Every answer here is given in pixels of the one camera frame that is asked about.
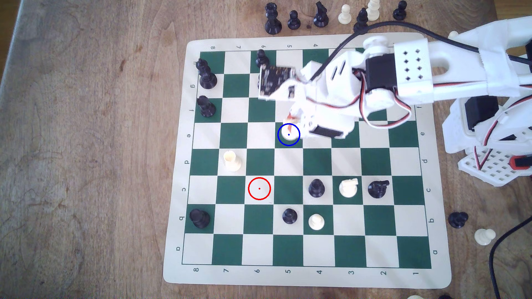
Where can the green white chess mat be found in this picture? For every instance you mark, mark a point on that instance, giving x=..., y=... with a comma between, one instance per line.
x=291, y=166

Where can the black camera circuit board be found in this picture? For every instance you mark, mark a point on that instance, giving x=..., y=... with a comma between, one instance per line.
x=275, y=81

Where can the white perforated base plate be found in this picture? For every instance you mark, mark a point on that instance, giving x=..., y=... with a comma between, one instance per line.
x=494, y=170

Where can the white pawn chess piece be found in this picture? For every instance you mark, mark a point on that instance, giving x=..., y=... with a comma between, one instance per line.
x=453, y=34
x=344, y=14
x=316, y=222
x=484, y=237

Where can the black king chess piece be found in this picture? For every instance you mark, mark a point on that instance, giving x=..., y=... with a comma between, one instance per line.
x=202, y=64

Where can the black knight chess piece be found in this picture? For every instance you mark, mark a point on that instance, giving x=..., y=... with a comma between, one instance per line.
x=320, y=15
x=378, y=189

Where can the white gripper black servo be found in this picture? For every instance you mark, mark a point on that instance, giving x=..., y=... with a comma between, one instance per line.
x=327, y=131

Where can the black pawn chess piece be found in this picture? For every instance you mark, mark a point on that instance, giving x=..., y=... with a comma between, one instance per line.
x=400, y=11
x=316, y=188
x=262, y=59
x=458, y=219
x=294, y=20
x=289, y=216

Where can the white knight chess piece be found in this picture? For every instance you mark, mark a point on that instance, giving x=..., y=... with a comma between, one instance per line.
x=348, y=187

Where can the black queen chess piece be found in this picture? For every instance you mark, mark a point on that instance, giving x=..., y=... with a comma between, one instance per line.
x=208, y=79
x=273, y=18

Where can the black bishop chess piece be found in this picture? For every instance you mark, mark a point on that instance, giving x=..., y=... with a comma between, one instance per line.
x=361, y=17

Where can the white printed robot arm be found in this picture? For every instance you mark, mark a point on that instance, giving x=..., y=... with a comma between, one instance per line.
x=453, y=79

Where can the white rook chess piece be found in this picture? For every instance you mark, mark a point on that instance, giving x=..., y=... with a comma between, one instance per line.
x=289, y=134
x=232, y=160

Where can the white bishop chess piece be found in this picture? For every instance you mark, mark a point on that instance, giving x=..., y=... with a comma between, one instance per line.
x=373, y=9

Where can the black rook chess piece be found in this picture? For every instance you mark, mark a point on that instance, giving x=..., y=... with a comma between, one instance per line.
x=199, y=218
x=205, y=106

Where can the red black clamp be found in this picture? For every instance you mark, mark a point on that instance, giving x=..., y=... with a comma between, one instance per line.
x=521, y=162

